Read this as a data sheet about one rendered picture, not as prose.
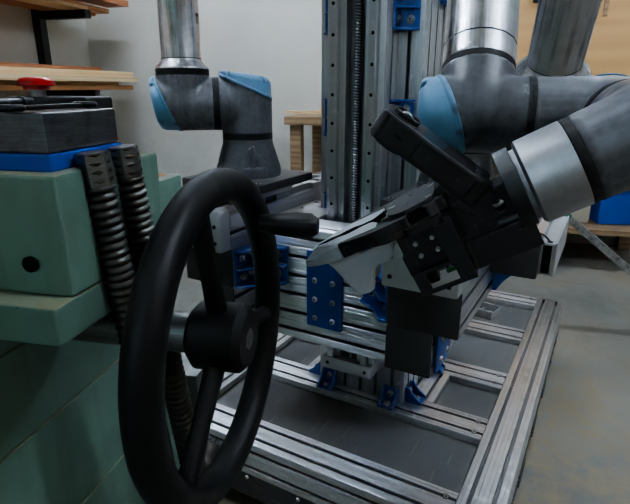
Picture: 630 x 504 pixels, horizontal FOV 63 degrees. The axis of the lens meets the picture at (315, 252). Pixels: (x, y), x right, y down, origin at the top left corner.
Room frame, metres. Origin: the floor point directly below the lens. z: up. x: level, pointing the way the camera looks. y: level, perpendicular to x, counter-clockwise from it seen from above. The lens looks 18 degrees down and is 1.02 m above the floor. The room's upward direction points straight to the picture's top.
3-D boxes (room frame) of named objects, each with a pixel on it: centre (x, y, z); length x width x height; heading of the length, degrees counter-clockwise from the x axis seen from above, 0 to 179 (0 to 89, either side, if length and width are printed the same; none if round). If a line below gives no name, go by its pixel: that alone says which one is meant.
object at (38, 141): (0.43, 0.22, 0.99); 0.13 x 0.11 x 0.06; 168
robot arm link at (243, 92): (1.23, 0.16, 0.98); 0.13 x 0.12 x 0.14; 100
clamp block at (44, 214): (0.43, 0.23, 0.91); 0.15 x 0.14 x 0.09; 168
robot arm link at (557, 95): (0.51, -0.27, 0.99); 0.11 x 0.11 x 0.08; 75
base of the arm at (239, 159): (1.23, 0.16, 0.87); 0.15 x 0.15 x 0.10
